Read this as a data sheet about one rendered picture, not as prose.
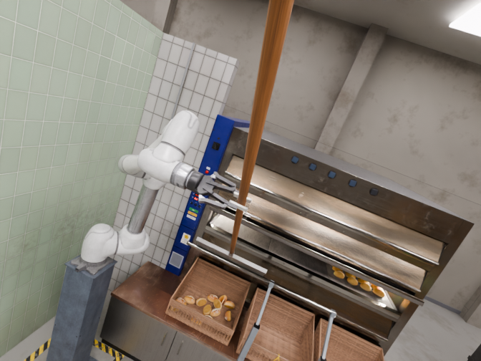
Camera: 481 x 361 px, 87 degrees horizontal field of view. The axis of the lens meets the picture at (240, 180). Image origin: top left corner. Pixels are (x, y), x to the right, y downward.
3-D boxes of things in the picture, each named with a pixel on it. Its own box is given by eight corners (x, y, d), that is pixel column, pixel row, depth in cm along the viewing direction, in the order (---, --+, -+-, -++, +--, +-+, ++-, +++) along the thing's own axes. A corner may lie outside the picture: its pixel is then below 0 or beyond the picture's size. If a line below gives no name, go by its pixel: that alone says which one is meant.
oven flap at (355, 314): (197, 249, 239) (206, 229, 241) (384, 339, 215) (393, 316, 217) (196, 250, 235) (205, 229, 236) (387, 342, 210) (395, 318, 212)
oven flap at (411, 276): (215, 200, 226) (224, 179, 227) (416, 291, 202) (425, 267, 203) (214, 200, 222) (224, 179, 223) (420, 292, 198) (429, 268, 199)
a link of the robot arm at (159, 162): (165, 182, 88) (183, 150, 91) (127, 164, 90) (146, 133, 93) (174, 188, 98) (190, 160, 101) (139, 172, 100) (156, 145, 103)
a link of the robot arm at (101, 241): (79, 247, 167) (86, 218, 162) (110, 247, 178) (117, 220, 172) (80, 263, 155) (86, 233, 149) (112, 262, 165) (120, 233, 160)
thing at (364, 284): (326, 247, 288) (328, 243, 287) (367, 266, 282) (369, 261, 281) (333, 276, 230) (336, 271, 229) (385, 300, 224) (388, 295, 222)
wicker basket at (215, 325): (188, 279, 247) (197, 256, 240) (241, 305, 240) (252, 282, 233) (163, 314, 201) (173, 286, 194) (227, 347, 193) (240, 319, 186)
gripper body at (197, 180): (197, 175, 99) (218, 184, 98) (186, 193, 95) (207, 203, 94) (195, 165, 92) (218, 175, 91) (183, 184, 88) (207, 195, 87)
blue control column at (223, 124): (210, 238, 448) (255, 122, 394) (219, 243, 446) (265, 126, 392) (149, 314, 263) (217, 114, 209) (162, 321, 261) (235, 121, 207)
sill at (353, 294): (207, 226, 240) (208, 223, 239) (395, 314, 216) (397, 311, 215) (205, 228, 234) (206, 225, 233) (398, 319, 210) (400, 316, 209)
